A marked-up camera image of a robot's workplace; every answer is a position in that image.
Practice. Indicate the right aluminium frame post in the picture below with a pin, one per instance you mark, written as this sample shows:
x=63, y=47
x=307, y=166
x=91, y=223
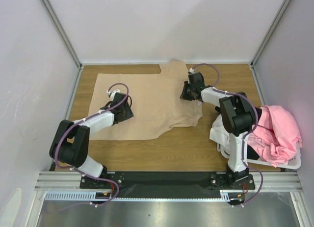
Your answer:
x=278, y=17

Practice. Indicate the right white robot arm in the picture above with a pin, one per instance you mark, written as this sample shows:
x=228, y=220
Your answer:
x=239, y=117

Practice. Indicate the left aluminium frame post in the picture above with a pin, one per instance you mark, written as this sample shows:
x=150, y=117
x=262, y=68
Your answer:
x=61, y=32

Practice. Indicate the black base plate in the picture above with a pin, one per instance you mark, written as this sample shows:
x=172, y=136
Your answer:
x=198, y=182

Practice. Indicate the beige t shirt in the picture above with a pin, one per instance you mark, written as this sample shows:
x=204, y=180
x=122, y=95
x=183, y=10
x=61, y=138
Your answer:
x=156, y=103

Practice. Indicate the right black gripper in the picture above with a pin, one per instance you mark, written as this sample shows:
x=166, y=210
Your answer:
x=186, y=93

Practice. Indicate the white t shirt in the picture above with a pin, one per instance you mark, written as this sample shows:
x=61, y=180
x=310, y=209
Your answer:
x=219, y=135

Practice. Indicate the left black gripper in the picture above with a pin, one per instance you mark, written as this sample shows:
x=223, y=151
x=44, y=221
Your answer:
x=128, y=114

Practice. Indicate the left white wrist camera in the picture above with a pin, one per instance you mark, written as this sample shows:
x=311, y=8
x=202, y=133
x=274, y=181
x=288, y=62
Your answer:
x=112, y=92

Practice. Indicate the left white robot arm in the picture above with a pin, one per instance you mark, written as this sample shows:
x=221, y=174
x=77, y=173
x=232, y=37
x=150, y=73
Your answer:
x=71, y=141

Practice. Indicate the pink t shirt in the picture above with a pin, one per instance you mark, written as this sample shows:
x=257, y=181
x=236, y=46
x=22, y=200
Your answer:
x=276, y=136

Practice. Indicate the aluminium frame post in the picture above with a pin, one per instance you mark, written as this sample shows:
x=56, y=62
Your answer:
x=278, y=17
x=61, y=32

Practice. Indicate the slotted cable duct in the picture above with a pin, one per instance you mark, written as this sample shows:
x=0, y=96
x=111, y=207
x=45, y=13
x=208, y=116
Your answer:
x=136, y=195

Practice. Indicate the black t shirt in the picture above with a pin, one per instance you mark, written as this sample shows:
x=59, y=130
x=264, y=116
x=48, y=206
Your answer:
x=251, y=154

